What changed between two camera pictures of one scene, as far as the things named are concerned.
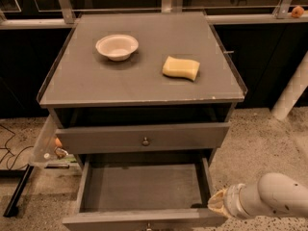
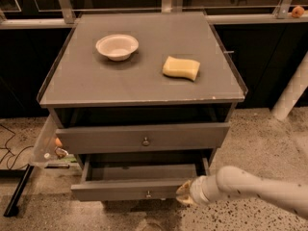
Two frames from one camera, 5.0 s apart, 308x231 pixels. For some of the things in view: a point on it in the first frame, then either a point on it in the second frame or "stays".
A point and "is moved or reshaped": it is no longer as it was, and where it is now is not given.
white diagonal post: (292, 92) stays
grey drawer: (141, 138) stays
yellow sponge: (181, 67) stays
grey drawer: (144, 192) is moved or reshaped
